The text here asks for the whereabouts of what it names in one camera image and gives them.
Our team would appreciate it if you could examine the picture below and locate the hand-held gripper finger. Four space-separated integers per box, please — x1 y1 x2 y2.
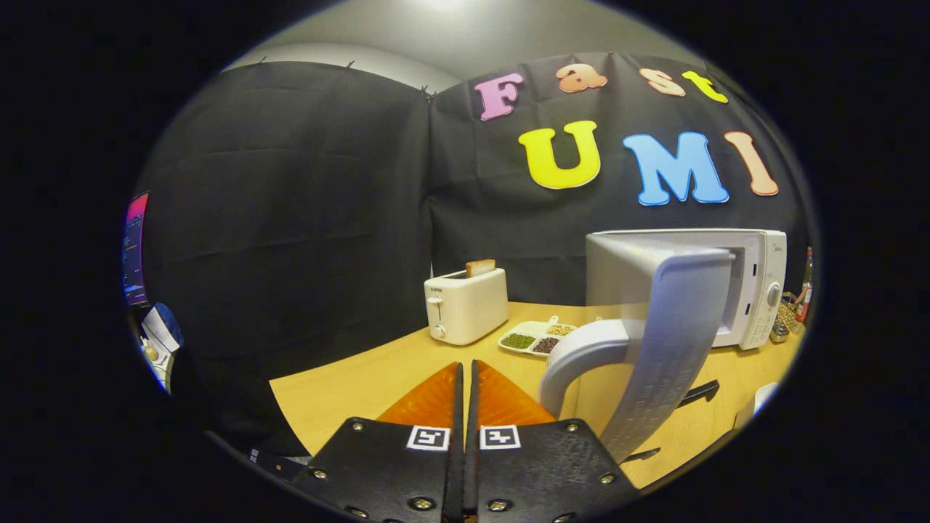
465 360 640 523
305 361 466 523

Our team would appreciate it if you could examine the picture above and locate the white toaster oven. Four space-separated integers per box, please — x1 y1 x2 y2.
538 229 788 464

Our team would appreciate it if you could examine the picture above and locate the white bread toaster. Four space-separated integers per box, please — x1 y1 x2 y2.
424 267 509 346

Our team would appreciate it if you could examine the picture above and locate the white divided dish with beans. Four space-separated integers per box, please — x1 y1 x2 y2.
498 316 578 357

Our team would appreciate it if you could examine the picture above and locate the small white ribbed tray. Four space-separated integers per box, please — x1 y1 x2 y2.
732 383 780 431

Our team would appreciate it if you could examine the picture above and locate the black backdrop cloth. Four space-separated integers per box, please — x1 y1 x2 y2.
134 51 814 455

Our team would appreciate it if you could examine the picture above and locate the white and blue object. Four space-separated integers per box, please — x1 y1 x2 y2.
138 303 184 393

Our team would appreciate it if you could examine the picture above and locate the clear plastic water bottle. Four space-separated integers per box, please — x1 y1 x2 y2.
796 247 814 324

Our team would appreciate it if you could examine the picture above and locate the computer monitor screen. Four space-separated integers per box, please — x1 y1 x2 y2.
121 191 150 307

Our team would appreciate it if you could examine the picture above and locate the metal wire holder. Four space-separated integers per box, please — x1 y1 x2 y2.
770 294 804 344

